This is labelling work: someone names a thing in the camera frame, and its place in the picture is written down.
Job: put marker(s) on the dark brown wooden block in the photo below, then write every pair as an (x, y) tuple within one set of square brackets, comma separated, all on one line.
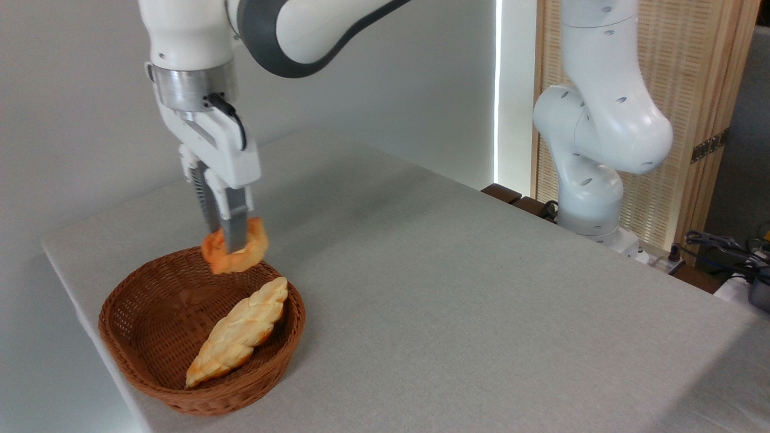
[(532, 207), (500, 192)]

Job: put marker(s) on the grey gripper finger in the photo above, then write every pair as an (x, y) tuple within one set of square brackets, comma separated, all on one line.
[(236, 225), (203, 198)]

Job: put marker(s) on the round orange bread roll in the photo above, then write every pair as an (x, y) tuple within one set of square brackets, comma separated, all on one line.
[(243, 261)]

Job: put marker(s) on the brown wicker basket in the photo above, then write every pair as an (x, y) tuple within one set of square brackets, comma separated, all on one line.
[(150, 325)]

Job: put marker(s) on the long braided bread loaf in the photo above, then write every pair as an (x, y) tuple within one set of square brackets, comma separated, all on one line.
[(240, 331)]

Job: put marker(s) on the dark brown wooden board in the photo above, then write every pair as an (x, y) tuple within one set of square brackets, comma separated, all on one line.
[(701, 279)]

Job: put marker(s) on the dark metal screen hinge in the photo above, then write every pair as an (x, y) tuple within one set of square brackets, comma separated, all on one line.
[(708, 146)]

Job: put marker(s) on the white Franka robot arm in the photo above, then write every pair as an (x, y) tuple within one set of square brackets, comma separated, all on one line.
[(601, 120)]

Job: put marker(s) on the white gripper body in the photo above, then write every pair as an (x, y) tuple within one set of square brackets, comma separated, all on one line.
[(225, 153)]

